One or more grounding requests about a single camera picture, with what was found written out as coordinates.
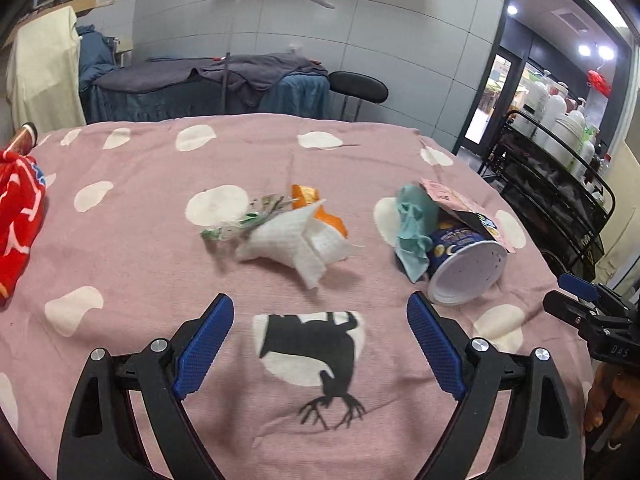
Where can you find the green clear wrapper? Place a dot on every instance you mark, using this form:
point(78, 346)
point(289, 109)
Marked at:
point(250, 217)

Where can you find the red patterned cloth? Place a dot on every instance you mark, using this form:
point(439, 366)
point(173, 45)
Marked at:
point(20, 220)

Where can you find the blue cloth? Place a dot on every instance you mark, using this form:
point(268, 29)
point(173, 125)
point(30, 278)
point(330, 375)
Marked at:
point(92, 50)

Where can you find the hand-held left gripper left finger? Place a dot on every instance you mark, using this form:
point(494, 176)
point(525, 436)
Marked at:
point(205, 345)

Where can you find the black round stool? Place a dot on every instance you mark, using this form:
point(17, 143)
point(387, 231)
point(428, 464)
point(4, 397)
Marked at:
point(357, 85)

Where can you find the blue white paper cup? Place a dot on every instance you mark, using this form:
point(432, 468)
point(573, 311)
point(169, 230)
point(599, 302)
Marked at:
point(465, 270)

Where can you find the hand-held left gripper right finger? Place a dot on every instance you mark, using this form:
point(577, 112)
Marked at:
point(435, 350)

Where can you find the grey blanket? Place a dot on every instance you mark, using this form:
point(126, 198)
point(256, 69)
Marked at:
point(260, 72)

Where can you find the pink polka dot blanket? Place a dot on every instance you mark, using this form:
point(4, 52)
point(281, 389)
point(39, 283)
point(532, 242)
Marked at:
point(125, 260)

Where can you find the red hanging decoration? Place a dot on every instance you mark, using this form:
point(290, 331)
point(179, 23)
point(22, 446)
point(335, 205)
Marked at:
point(600, 81)

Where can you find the ceiling vent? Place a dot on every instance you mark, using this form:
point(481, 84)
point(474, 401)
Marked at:
point(572, 21)

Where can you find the pink snack packet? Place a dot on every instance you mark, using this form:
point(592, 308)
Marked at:
point(450, 197)

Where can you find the orange wrapper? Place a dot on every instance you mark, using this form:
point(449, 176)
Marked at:
point(305, 194)

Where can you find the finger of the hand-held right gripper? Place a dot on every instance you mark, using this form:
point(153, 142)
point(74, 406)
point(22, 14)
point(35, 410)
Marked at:
point(577, 284)
point(565, 307)

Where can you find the blue covered massage bed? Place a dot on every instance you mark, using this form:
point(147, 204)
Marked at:
point(150, 92)

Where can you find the teal face mask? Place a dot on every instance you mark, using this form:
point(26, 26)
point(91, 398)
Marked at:
point(412, 225)

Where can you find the cream hanging cloth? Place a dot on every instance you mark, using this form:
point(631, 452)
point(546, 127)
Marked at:
point(45, 70)

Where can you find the person's right hand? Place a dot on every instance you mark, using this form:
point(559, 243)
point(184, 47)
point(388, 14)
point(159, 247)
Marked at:
point(600, 400)

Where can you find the white paper towel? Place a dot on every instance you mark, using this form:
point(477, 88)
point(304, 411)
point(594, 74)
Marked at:
point(285, 245)

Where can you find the row of toiletry bottles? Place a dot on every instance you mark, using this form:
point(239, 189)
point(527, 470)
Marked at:
point(555, 110)

